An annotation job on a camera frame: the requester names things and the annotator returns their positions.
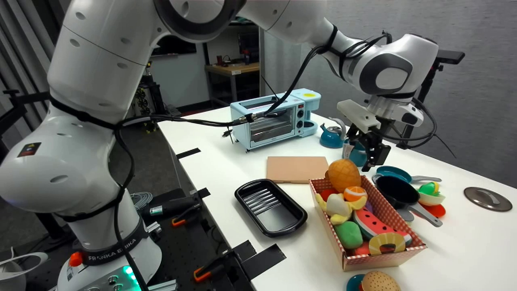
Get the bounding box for wooden desk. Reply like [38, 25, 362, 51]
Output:
[204, 61, 261, 107]

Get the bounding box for teal toy pan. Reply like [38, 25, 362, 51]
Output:
[372, 165, 442, 185]

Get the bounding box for stuffed orange half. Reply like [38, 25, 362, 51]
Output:
[343, 186, 368, 203]

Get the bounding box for strip of black tape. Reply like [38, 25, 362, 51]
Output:
[176, 148, 202, 160]

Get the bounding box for tan cutting board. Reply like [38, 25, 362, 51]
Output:
[266, 156, 330, 184]

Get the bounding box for green stuffed fruit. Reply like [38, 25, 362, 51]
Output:
[333, 221, 364, 250]

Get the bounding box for black tray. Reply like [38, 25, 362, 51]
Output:
[234, 179, 308, 238]

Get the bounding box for teal toy kettle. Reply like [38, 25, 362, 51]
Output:
[319, 117, 347, 149]

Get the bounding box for teal toy plate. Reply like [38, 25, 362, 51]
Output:
[346, 274, 366, 291]

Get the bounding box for black toy pan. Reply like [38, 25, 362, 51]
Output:
[374, 175, 443, 228]

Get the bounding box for red checked cardboard box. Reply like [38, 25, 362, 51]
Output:
[309, 174, 428, 272]

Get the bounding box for stuffed pineapple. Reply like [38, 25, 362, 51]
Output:
[326, 158, 362, 193]

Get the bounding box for dark monitor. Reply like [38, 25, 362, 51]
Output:
[151, 35, 198, 56]

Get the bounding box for green and yellow toy fruit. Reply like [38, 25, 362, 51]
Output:
[418, 181, 440, 197]

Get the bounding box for stuffed pineapple ring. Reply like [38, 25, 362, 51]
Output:
[368, 232, 406, 256]

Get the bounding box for stuffed bread loaf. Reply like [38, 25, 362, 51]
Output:
[360, 270, 401, 291]

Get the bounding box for toaster oven door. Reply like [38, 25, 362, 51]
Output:
[249, 107, 296, 148]

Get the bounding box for light blue toy toaster oven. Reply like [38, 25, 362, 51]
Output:
[230, 88, 322, 153]

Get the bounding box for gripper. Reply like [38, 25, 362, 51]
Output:
[347, 118, 392, 173]

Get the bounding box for coil of grey cable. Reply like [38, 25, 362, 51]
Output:
[130, 191, 154, 211]

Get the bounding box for camera on mount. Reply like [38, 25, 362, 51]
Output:
[397, 49, 466, 150]

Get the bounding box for silver pot lid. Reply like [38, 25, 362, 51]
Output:
[463, 186, 513, 212]

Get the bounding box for cream toy bowl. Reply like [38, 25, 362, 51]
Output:
[418, 192, 446, 207]

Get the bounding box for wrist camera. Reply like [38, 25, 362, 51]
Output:
[337, 99, 381, 134]

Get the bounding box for stuffed peeled banana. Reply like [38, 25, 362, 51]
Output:
[315, 192, 367, 226]

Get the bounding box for teal cup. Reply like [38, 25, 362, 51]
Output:
[343, 139, 368, 167]

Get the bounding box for orange toy plate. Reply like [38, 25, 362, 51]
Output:
[420, 203, 447, 219]

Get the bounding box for stuffed watermelon slice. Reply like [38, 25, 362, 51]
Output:
[353, 208, 413, 247]

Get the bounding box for orange handled black clamp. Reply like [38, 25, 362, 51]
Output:
[193, 250, 244, 283]
[171, 203, 203, 227]

